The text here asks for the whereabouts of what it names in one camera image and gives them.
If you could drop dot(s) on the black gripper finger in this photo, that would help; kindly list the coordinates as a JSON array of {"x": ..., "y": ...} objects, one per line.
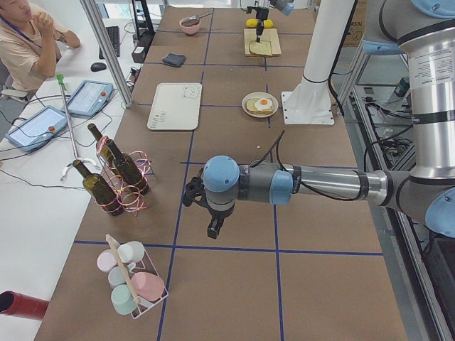
[
  {"x": 259, "y": 30},
  {"x": 214, "y": 227}
]

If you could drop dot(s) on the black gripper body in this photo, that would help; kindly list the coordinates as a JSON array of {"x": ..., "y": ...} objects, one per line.
[
  {"x": 262, "y": 13},
  {"x": 217, "y": 216}
]

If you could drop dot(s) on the bread slice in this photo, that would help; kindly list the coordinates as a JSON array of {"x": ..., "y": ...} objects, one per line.
[
  {"x": 250, "y": 107},
  {"x": 263, "y": 48}
]

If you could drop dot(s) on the fried egg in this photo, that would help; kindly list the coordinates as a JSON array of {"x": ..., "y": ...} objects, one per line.
[{"x": 263, "y": 104}]

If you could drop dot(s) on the white round plate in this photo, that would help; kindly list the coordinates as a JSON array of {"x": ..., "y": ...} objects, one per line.
[{"x": 260, "y": 95}]

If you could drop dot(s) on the white bear serving tray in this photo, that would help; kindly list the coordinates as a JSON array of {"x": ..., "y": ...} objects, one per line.
[{"x": 176, "y": 107}]

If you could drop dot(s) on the yellow lemon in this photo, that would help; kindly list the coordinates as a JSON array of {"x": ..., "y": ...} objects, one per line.
[
  {"x": 251, "y": 23},
  {"x": 268, "y": 23}
]

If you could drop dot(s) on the wooden cutting board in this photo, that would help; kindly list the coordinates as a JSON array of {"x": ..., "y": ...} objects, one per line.
[{"x": 269, "y": 34}]

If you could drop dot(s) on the metal scoop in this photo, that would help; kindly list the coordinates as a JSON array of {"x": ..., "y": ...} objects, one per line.
[{"x": 194, "y": 20}]

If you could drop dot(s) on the pink bowl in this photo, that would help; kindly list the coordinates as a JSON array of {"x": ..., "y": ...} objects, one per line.
[{"x": 189, "y": 27}]

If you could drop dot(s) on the dark green wine bottle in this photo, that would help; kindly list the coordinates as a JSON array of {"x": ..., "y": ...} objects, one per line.
[{"x": 127, "y": 168}]

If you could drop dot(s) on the white cup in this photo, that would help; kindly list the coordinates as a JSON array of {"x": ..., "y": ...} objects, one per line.
[{"x": 132, "y": 251}]

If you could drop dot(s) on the pink cup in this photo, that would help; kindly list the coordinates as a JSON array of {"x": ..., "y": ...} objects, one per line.
[{"x": 148, "y": 286}]

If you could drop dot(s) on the folded grey cloth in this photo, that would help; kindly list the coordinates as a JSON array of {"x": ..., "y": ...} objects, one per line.
[{"x": 174, "y": 60}]

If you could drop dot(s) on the grey cup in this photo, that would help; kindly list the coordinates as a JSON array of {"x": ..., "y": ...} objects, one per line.
[{"x": 115, "y": 277}]

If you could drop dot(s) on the lilac cup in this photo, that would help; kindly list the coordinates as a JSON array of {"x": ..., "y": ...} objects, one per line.
[{"x": 106, "y": 261}]

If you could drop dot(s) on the mint green cup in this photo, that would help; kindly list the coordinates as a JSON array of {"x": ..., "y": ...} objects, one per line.
[{"x": 122, "y": 300}]

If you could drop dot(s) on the blue teach pendant tablet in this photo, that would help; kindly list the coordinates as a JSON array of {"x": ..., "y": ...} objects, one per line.
[{"x": 89, "y": 98}]

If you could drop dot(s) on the black keyboard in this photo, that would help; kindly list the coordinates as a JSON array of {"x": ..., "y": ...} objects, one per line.
[{"x": 113, "y": 33}]

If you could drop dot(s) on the black computer mouse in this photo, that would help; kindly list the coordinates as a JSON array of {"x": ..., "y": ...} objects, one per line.
[{"x": 97, "y": 67}]

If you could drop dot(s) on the metal rod with green tip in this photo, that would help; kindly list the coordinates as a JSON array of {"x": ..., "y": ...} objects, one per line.
[{"x": 69, "y": 120}]

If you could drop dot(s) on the red cylinder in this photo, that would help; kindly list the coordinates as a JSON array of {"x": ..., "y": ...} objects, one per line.
[{"x": 23, "y": 306}]

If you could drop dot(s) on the seated person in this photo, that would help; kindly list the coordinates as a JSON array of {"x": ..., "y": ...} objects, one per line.
[{"x": 29, "y": 43}]

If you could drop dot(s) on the copper wire bottle rack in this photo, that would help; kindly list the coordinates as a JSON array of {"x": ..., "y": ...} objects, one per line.
[{"x": 129, "y": 196}]

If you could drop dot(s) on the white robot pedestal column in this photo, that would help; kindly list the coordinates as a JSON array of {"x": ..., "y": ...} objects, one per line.
[{"x": 331, "y": 22}]

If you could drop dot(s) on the white wire cup rack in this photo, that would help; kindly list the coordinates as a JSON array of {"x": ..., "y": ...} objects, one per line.
[{"x": 128, "y": 270}]

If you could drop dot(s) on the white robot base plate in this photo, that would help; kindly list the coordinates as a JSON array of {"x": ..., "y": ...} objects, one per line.
[{"x": 307, "y": 108}]

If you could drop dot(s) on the aluminium frame post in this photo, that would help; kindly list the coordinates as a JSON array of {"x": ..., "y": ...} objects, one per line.
[{"x": 95, "y": 19}]

